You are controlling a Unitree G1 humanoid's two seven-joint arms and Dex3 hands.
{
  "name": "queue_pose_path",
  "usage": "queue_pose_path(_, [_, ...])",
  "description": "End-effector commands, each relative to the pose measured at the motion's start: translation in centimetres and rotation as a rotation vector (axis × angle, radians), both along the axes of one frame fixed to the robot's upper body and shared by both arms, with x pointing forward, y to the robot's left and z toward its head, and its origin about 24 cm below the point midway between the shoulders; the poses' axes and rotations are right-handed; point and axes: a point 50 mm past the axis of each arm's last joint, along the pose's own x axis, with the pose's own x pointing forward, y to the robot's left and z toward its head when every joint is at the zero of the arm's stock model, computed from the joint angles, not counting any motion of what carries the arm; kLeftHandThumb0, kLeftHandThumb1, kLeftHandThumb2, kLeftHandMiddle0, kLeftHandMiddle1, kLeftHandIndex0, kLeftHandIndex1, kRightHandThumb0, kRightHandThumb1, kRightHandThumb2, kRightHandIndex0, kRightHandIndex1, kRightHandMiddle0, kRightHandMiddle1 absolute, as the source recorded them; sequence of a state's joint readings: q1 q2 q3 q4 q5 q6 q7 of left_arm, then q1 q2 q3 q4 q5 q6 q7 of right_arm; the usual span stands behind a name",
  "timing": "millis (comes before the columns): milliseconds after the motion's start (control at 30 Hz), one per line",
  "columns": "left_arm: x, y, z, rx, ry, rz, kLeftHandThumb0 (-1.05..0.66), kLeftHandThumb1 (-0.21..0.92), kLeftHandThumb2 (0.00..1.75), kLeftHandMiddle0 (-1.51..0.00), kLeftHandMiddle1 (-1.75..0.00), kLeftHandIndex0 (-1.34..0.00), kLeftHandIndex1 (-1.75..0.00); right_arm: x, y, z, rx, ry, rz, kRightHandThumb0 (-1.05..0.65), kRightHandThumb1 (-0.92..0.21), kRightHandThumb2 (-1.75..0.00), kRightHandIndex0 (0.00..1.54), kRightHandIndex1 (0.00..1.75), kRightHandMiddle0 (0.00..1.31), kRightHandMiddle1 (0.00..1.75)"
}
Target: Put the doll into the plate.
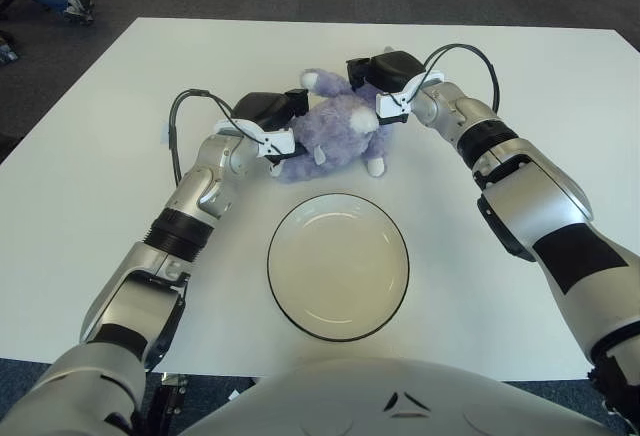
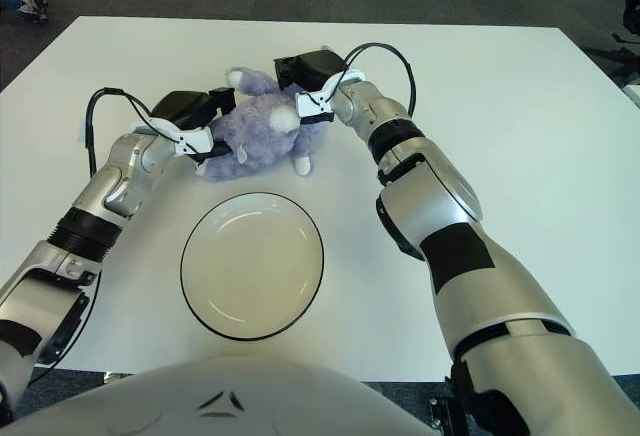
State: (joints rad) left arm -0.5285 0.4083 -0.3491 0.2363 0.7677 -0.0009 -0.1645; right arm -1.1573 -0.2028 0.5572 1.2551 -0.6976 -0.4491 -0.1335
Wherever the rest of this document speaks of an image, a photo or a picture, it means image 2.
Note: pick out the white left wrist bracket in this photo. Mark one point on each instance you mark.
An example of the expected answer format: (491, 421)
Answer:
(197, 141)

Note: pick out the grey white sneaker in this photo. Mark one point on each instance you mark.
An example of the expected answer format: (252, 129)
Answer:
(34, 6)

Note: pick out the purple plush bunny doll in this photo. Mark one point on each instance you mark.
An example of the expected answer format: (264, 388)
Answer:
(260, 136)

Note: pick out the black stand legs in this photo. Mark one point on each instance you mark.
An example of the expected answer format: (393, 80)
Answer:
(622, 56)

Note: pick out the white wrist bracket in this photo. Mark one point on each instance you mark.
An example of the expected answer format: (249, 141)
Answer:
(312, 103)
(197, 141)

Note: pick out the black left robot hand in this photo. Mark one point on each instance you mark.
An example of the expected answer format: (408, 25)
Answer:
(185, 108)

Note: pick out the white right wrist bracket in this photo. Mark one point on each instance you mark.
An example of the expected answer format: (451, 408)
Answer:
(312, 103)

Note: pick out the black device on stand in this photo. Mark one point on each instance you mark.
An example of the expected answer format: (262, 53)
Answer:
(632, 16)

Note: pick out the grey robot torso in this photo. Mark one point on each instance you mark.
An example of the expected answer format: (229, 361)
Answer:
(225, 406)

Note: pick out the white plate with black rim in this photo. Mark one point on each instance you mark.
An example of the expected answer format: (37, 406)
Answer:
(250, 266)

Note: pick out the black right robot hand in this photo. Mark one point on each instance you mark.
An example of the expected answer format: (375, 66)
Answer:
(315, 68)

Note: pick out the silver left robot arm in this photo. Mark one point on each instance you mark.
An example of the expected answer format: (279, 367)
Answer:
(115, 176)

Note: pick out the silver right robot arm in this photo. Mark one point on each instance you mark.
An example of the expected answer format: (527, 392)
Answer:
(450, 226)

